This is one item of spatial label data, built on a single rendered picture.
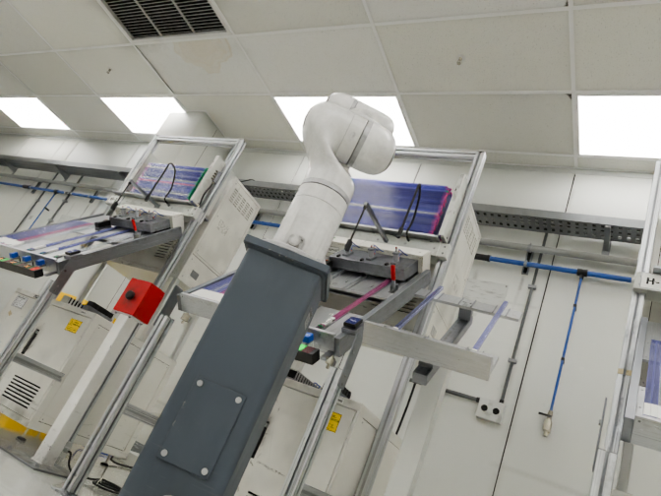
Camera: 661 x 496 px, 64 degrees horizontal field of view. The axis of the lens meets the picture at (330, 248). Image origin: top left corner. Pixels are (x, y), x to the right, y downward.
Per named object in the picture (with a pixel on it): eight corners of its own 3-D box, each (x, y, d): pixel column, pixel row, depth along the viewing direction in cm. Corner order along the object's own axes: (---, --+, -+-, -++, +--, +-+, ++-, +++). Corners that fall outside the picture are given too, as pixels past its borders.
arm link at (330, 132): (353, 199, 117) (390, 118, 126) (277, 161, 116) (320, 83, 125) (339, 219, 128) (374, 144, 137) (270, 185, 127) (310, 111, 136)
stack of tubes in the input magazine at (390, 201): (432, 234, 221) (450, 183, 231) (329, 219, 247) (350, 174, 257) (439, 250, 230) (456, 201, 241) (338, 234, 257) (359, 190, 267)
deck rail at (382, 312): (339, 357, 160) (339, 339, 158) (333, 355, 161) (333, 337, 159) (430, 283, 217) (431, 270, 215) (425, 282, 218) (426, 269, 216)
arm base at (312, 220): (331, 266, 105) (365, 191, 112) (245, 232, 107) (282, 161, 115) (329, 297, 122) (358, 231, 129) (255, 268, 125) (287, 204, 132)
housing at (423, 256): (421, 288, 215) (423, 255, 211) (321, 269, 240) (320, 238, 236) (429, 282, 222) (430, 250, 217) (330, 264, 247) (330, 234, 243)
